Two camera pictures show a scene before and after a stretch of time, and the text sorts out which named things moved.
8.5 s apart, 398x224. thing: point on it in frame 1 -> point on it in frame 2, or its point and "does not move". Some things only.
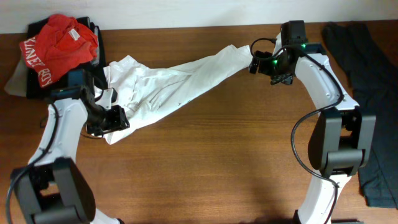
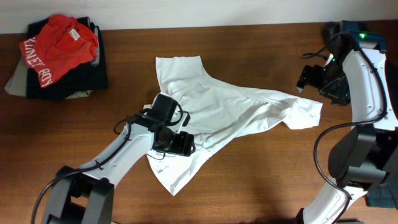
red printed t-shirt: [60, 45] does not move
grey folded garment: [17, 84] does not move
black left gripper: [119, 122] -> [185, 145]
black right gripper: [264, 68] -> [309, 76]
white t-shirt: [143, 91] -> [214, 105]
